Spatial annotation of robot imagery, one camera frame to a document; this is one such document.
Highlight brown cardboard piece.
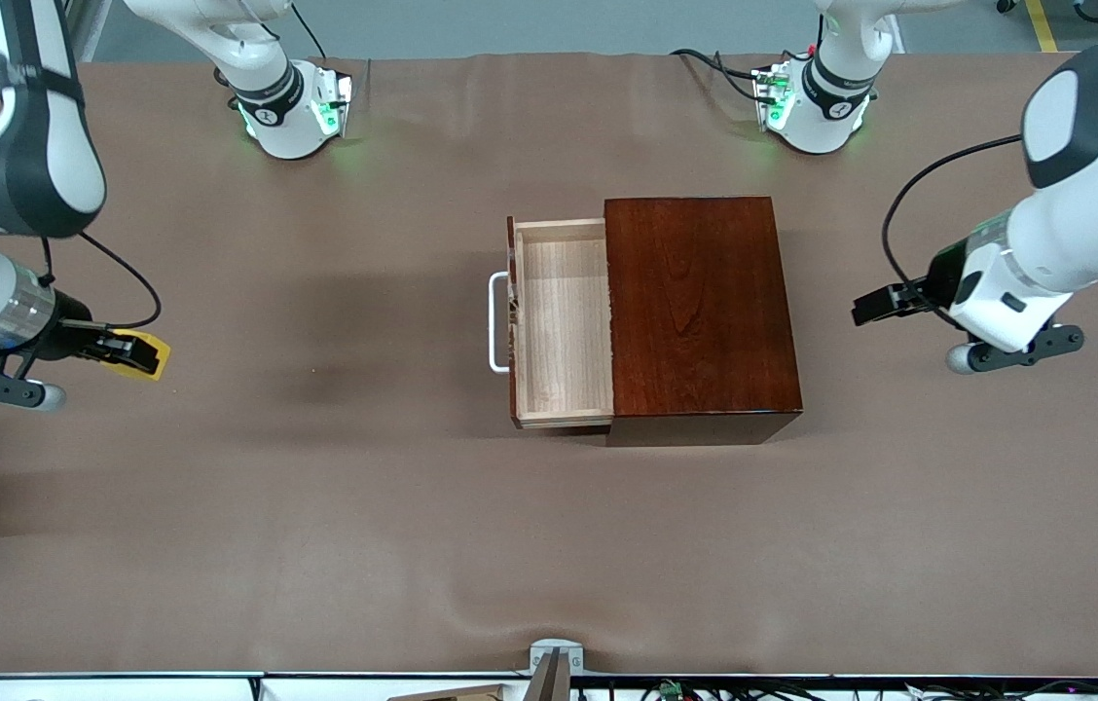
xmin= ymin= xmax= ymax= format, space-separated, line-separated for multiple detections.
xmin=385 ymin=683 xmax=511 ymax=701

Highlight light wood drawer white handle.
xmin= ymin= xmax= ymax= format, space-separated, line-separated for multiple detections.
xmin=488 ymin=216 xmax=615 ymax=430

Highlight black arm wrist cable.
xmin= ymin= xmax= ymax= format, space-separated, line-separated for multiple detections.
xmin=881 ymin=0 xmax=1098 ymax=323
xmin=38 ymin=232 xmax=164 ymax=332

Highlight brown table mat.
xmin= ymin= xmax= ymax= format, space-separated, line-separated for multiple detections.
xmin=0 ymin=51 xmax=1098 ymax=680

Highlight black right arm wrist cable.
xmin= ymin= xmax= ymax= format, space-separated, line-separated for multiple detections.
xmin=38 ymin=232 xmax=164 ymax=332

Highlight dark brown wooden cabinet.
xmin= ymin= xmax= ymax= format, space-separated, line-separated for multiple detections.
xmin=604 ymin=196 xmax=804 ymax=448

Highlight yellow floor tape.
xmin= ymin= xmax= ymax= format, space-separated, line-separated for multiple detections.
xmin=1024 ymin=0 xmax=1062 ymax=55

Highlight black right base cable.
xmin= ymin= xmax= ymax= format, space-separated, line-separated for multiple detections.
xmin=290 ymin=0 xmax=330 ymax=61

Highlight black left arm wrist cable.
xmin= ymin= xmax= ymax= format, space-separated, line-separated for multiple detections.
xmin=881 ymin=0 xmax=1098 ymax=323

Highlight black left base cable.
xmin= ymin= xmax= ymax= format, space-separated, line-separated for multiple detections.
xmin=670 ymin=47 xmax=776 ymax=104

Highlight yellow block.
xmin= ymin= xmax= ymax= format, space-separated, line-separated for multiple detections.
xmin=111 ymin=329 xmax=171 ymax=383

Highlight black base cable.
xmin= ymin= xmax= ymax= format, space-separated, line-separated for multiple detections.
xmin=290 ymin=0 xmax=330 ymax=61
xmin=670 ymin=47 xmax=776 ymax=104

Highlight grey metal clamp bracket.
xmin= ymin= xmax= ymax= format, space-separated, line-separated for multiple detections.
xmin=529 ymin=638 xmax=586 ymax=701

